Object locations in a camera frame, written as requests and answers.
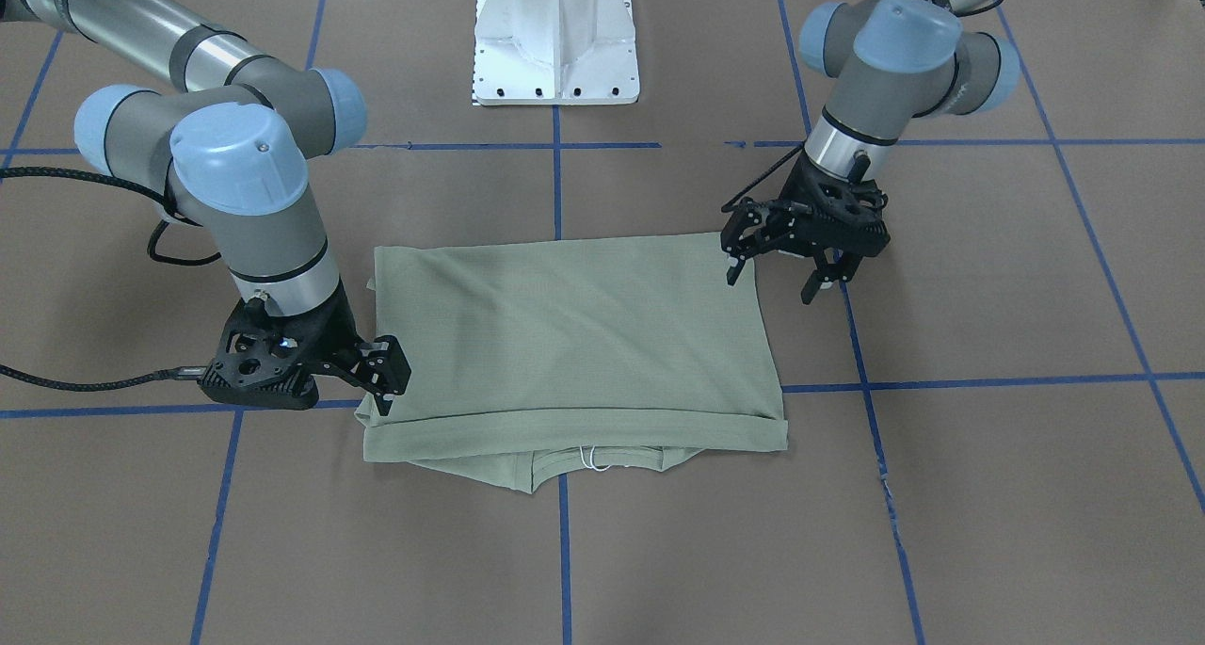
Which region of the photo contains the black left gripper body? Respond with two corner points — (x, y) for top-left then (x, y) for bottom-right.
(772, 154), (890, 256)

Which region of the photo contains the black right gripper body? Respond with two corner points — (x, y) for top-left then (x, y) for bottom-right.
(198, 283), (364, 411)

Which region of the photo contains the olive green long-sleeve shirt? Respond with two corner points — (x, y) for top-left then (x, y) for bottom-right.
(355, 233), (788, 493)

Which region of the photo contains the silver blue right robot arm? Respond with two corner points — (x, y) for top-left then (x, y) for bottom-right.
(2, 0), (410, 414)

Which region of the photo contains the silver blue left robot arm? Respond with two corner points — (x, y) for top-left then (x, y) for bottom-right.
(719, 0), (1019, 303)

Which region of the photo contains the black braided left gripper cable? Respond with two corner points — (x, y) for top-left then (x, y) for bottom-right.
(721, 146), (806, 215)

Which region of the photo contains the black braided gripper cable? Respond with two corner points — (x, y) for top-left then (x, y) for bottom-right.
(721, 146), (806, 215)
(0, 165), (227, 394)

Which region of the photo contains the black braided right gripper cable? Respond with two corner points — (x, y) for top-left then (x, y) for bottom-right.
(0, 165), (227, 394)

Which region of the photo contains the white central pedestal column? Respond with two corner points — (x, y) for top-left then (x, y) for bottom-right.
(471, 0), (641, 107)

